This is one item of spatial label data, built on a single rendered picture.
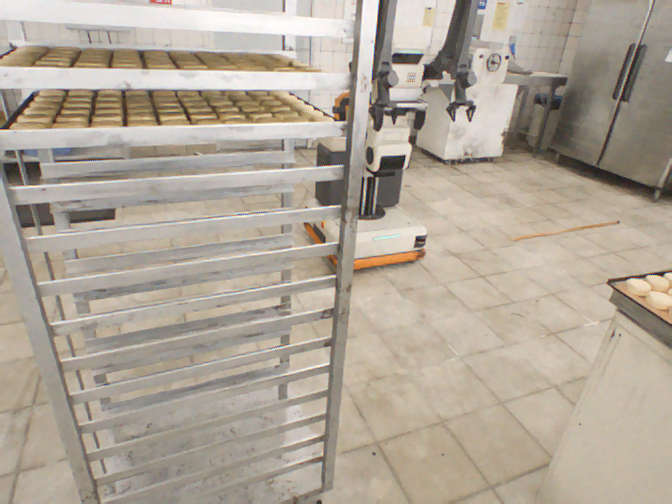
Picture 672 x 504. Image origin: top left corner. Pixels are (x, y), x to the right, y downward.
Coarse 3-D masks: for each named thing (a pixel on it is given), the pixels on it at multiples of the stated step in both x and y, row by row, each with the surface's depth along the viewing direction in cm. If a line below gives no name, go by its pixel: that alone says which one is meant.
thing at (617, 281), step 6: (624, 276) 109; (630, 276) 110; (636, 276) 110; (642, 276) 111; (660, 276) 113; (612, 282) 109; (618, 282) 109; (624, 282) 109; (612, 288) 107; (624, 294) 104; (642, 306) 100; (660, 318) 96
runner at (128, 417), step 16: (320, 368) 118; (240, 384) 110; (256, 384) 111; (272, 384) 113; (176, 400) 104; (192, 400) 106; (208, 400) 108; (112, 416) 99; (128, 416) 100; (144, 416) 102
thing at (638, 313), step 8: (616, 296) 111; (624, 296) 108; (616, 304) 111; (624, 304) 109; (632, 304) 107; (632, 312) 107; (640, 312) 105; (648, 312) 103; (640, 320) 105; (648, 320) 103; (656, 320) 101; (648, 328) 103; (656, 328) 101; (664, 328) 100; (664, 336) 100
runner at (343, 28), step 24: (0, 0) 61; (24, 0) 62; (48, 0) 63; (96, 24) 66; (120, 24) 67; (144, 24) 68; (168, 24) 70; (192, 24) 71; (216, 24) 72; (240, 24) 74; (264, 24) 75; (288, 24) 77; (312, 24) 78; (336, 24) 80
